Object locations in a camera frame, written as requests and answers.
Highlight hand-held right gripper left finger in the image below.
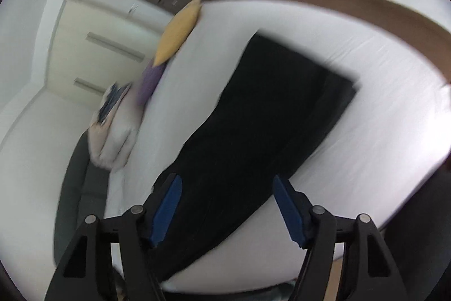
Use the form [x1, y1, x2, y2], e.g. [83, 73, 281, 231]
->
[45, 172, 184, 301]

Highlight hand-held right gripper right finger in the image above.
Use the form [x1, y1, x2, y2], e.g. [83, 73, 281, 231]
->
[272, 175, 413, 301]

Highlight black denim pants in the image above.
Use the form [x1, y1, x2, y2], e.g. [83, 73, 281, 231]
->
[148, 33, 361, 282]

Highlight folded beige duvet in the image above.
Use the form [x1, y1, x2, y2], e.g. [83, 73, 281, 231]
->
[87, 82, 146, 170]

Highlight bed with white sheet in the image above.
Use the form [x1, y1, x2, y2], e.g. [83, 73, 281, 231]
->
[105, 0, 451, 292]

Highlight grey padded headboard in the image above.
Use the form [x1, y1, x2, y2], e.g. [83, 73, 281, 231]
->
[53, 132, 110, 266]

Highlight purple pillow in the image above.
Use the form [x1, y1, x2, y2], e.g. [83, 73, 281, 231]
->
[136, 58, 169, 108]

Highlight yellow pillow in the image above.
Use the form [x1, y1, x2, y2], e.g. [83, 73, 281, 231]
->
[153, 0, 204, 67]

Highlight cream wardrobe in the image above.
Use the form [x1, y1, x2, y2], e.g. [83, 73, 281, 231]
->
[47, 0, 177, 101]

